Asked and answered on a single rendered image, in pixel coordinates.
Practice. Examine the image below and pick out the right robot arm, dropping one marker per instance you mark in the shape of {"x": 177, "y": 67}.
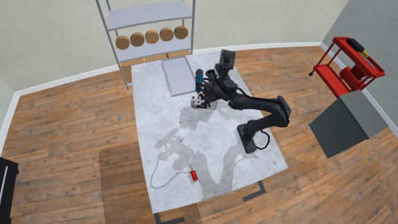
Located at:
{"x": 229, "y": 57}

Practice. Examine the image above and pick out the grey l-shaped bracket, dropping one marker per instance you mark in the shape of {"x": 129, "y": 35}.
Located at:
{"x": 195, "y": 100}

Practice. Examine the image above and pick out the dark blue electric screwdriver barrel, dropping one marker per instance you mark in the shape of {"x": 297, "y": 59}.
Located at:
{"x": 199, "y": 77}

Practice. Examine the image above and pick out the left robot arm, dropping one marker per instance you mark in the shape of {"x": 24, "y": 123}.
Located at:
{"x": 239, "y": 101}

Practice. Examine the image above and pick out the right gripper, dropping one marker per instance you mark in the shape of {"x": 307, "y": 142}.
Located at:
{"x": 211, "y": 98}

